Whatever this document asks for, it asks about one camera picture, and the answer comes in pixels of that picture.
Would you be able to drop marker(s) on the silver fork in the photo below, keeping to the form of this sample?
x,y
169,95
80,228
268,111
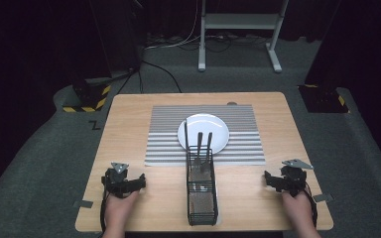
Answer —
x,y
199,148

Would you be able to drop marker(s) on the grey striped placemat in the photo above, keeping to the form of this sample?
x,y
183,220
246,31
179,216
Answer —
x,y
165,132

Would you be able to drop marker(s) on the white round plate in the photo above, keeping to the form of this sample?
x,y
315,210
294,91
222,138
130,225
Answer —
x,y
203,130

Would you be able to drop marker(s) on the black upright panel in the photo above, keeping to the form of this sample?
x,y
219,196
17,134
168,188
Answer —
x,y
119,36

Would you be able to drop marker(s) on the white metal stand frame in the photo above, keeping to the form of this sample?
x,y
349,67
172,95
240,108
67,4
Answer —
x,y
239,21

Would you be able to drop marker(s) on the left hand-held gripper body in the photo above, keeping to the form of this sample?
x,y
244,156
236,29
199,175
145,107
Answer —
x,y
117,185

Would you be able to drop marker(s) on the grey tape piece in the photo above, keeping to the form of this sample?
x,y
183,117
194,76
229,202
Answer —
x,y
83,204
323,197

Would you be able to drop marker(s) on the person's left hand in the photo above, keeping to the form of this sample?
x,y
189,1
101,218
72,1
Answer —
x,y
119,208

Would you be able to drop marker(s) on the person's right hand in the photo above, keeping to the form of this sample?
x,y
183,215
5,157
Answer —
x,y
296,208

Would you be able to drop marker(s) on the black base with hazard tape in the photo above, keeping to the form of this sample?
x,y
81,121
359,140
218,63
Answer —
x,y
89,97
324,99

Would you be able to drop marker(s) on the round table grommet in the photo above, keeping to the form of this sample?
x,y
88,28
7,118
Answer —
x,y
232,103

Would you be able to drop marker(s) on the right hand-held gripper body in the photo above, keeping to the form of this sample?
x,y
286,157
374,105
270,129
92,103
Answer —
x,y
292,180

